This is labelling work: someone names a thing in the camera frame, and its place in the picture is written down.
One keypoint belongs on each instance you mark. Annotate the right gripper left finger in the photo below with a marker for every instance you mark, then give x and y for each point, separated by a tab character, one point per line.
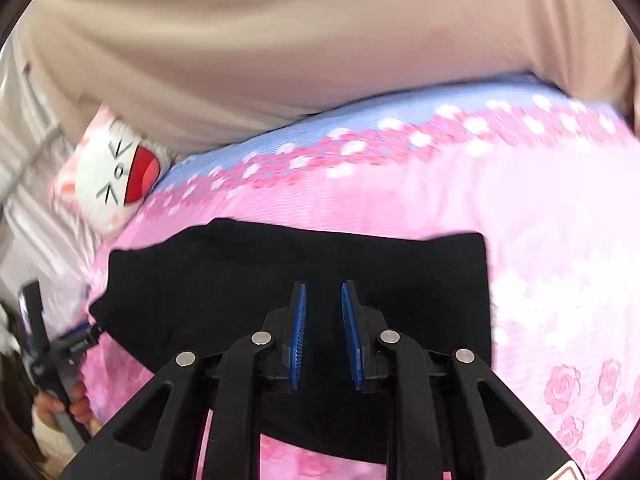
200	417

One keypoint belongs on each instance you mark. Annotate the person's left hand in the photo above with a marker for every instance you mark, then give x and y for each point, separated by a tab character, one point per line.
48	407

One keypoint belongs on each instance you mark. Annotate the white cat face pillow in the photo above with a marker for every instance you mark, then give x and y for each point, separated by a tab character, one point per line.
111	171

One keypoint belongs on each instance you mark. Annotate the white satin curtain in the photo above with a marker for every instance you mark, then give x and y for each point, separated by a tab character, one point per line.
56	243

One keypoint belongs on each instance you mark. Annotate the pink rose bedsheet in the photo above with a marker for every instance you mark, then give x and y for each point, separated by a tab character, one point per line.
500	217

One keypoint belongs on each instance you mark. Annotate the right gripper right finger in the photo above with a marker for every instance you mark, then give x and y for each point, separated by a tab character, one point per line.
448	415

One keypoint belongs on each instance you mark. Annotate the black pants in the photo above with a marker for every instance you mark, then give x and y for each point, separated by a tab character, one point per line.
208	286

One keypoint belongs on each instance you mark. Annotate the beige bed headboard cover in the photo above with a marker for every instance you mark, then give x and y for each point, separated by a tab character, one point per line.
196	74

